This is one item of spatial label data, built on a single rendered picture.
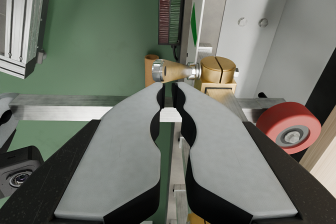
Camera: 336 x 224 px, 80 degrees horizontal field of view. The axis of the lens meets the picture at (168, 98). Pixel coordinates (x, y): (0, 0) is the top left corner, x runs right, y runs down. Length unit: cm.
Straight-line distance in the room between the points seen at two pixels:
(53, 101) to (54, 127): 134
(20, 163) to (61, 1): 102
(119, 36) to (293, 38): 88
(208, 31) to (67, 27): 93
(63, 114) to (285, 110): 33
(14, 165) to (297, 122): 34
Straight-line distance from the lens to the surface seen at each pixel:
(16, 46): 113
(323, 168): 45
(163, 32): 42
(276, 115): 32
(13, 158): 28
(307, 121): 33
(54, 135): 175
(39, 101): 36
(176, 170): 70
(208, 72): 28
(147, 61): 114
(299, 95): 49
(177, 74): 16
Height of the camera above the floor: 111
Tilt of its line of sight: 55 degrees down
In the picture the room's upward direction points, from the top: 177 degrees clockwise
